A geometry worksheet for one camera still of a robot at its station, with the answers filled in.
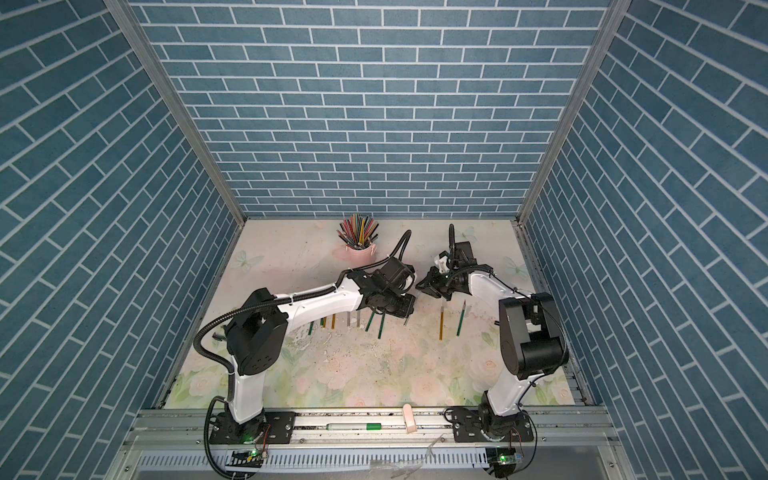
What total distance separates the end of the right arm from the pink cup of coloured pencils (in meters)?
0.22

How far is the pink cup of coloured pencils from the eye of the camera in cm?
98

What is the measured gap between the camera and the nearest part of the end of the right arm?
2.36 ft
